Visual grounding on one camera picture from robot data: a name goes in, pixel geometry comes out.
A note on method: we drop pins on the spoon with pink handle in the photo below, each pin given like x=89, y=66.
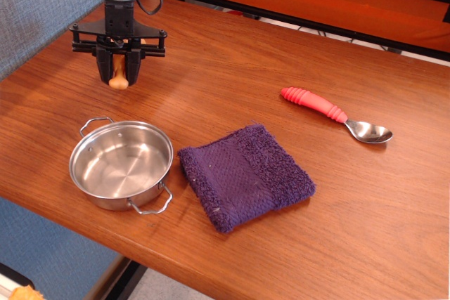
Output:
x=362, y=131

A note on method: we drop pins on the orange object bottom left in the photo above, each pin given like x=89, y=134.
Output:
x=16, y=286

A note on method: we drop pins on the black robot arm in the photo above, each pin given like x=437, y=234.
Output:
x=119, y=43

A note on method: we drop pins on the small steel pot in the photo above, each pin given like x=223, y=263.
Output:
x=123, y=165

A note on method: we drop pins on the orange toy chicken leg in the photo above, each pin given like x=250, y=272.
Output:
x=119, y=79

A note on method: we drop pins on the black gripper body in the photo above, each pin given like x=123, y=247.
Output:
x=118, y=32

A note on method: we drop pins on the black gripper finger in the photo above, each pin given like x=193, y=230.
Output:
x=132, y=64
x=104, y=59

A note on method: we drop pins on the purple knitted towel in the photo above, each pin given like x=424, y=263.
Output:
x=243, y=176

